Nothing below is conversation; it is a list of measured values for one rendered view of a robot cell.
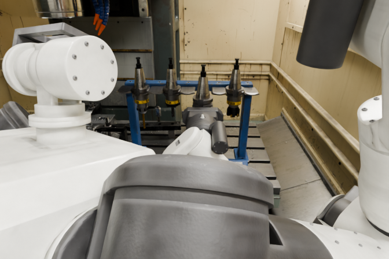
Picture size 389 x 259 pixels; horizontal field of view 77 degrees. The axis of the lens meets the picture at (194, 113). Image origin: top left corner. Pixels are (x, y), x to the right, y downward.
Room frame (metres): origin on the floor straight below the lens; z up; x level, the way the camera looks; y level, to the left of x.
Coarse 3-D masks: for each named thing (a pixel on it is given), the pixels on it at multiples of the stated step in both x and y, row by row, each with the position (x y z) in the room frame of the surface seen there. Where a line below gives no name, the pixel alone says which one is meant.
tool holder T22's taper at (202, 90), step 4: (200, 76) 0.71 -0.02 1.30; (200, 80) 0.70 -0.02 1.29; (204, 80) 0.70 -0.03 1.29; (200, 84) 0.70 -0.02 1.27; (204, 84) 0.70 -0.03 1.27; (200, 88) 0.70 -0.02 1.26; (204, 88) 0.70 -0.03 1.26; (208, 88) 0.71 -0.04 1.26; (196, 92) 0.71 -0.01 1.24; (200, 92) 0.69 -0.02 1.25; (204, 92) 0.69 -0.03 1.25; (208, 92) 0.70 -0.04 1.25; (196, 96) 0.70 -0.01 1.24; (200, 96) 0.69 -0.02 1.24; (204, 96) 0.69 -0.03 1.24; (208, 96) 0.70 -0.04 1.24
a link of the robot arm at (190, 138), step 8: (192, 128) 0.49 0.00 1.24; (184, 136) 0.48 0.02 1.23; (192, 136) 0.45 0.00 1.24; (200, 136) 0.46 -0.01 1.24; (176, 144) 0.47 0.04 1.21; (184, 144) 0.45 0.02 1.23; (192, 144) 0.44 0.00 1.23; (168, 152) 0.46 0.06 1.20; (176, 152) 0.44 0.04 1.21; (184, 152) 0.44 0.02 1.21
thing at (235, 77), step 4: (232, 72) 0.80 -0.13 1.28; (236, 72) 0.80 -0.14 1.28; (232, 76) 0.80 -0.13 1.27; (236, 76) 0.79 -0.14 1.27; (240, 76) 0.80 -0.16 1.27; (232, 80) 0.80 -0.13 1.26; (236, 80) 0.79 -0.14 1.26; (240, 80) 0.80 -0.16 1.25; (232, 84) 0.79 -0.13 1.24; (236, 84) 0.79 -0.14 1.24; (240, 84) 0.80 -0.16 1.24; (232, 88) 0.79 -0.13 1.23; (236, 88) 0.79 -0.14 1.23; (240, 88) 0.80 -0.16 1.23
